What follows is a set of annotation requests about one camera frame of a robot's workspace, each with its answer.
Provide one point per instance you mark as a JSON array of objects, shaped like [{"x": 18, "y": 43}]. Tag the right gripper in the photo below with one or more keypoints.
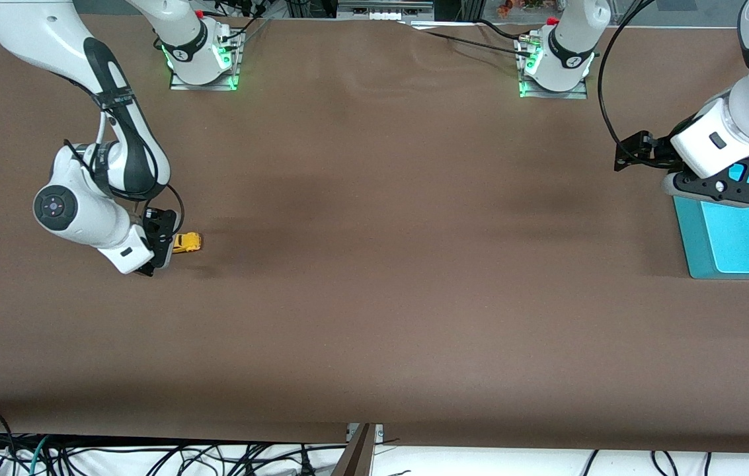
[{"x": 160, "y": 231}]

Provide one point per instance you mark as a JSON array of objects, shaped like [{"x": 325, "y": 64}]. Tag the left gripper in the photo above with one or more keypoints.
[{"x": 657, "y": 151}]

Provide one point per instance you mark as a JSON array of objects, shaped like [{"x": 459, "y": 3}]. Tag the yellow beetle toy car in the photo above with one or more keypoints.
[{"x": 188, "y": 243}]

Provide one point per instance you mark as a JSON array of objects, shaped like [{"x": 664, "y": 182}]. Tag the teal plastic bin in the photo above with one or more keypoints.
[{"x": 744, "y": 238}]

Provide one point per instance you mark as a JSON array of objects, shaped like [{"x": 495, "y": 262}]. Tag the brown paper table cover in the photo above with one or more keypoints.
[{"x": 374, "y": 264}]

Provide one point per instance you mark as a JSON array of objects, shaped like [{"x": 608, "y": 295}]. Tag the brown table support beam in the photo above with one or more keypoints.
[{"x": 355, "y": 456}]

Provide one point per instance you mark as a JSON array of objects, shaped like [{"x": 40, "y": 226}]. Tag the grey metal rack unit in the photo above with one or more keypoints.
[{"x": 381, "y": 8}]

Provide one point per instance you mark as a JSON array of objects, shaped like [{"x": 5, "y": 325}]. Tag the silver table edge bracket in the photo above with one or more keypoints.
[{"x": 379, "y": 433}]

